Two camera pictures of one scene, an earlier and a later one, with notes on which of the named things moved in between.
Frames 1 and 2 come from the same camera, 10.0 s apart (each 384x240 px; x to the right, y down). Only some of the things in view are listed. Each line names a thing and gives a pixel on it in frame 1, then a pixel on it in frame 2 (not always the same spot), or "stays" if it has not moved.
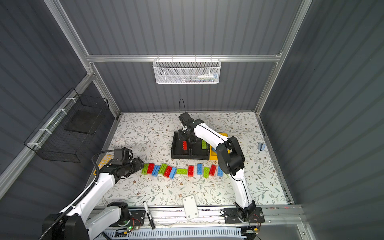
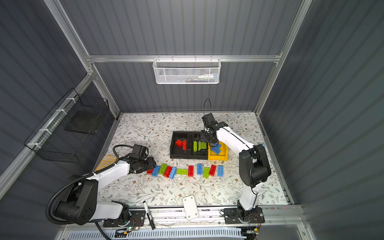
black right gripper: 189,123 → 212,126
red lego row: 212,170 stays
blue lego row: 220,172 stays
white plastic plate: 190,207 stays
